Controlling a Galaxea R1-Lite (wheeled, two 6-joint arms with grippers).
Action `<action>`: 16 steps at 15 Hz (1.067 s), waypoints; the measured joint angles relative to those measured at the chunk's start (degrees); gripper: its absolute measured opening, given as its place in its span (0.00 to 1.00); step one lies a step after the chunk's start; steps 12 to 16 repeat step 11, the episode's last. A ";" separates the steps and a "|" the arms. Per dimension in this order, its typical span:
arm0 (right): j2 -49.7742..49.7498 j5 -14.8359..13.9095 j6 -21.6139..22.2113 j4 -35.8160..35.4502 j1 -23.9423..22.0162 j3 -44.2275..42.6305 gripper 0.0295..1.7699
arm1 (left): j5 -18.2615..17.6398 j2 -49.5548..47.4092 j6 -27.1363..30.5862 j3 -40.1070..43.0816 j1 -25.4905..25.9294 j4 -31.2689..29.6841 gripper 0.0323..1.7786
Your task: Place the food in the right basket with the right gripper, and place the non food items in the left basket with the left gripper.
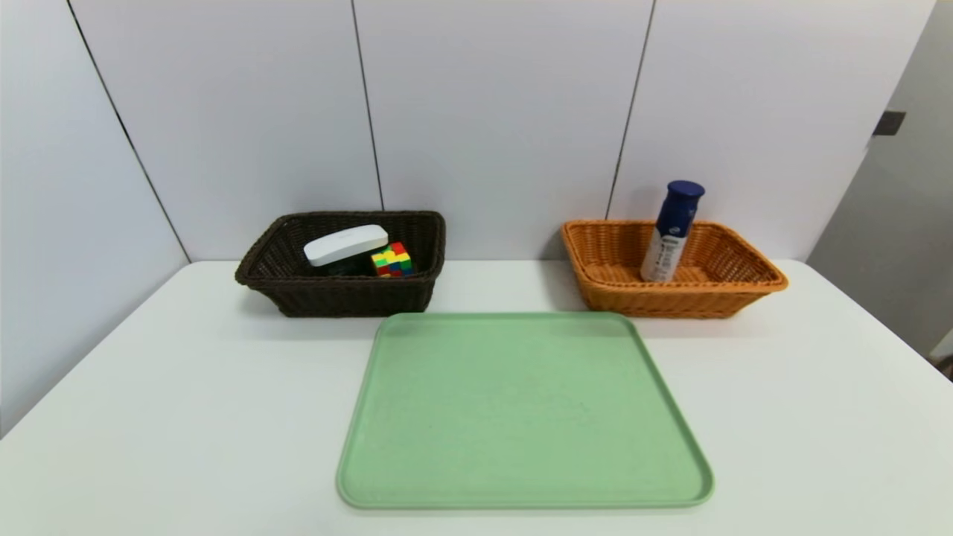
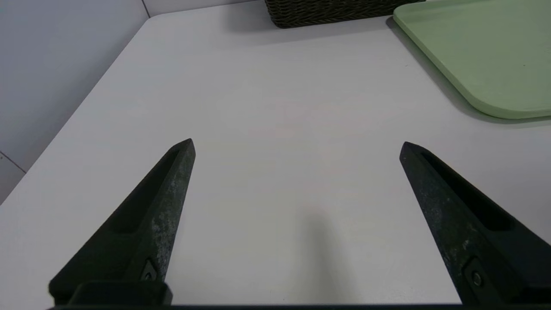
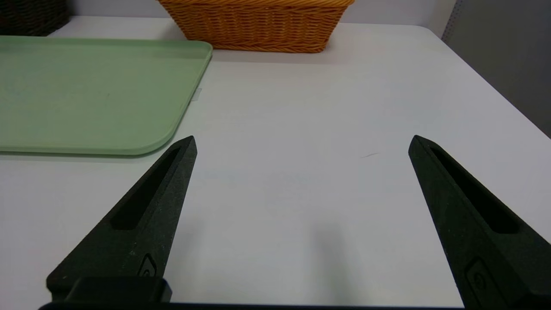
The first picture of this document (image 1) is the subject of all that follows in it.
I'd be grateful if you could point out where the colourful puzzle cube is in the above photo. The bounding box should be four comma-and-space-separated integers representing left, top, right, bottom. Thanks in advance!
371, 241, 415, 279

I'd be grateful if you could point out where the white rounded case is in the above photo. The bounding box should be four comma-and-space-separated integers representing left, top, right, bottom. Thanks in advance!
303, 224, 390, 268

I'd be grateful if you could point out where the white bottle with blue cap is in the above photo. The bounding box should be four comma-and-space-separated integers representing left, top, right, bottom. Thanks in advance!
640, 180, 706, 284

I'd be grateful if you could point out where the dark brown wicker basket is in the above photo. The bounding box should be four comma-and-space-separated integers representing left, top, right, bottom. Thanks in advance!
235, 210, 447, 319

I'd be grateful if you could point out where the orange wicker basket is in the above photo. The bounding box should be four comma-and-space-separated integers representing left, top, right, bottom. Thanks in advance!
561, 219, 789, 319

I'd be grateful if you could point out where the light green plastic tray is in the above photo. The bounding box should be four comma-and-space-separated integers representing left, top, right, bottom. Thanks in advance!
336, 311, 715, 511

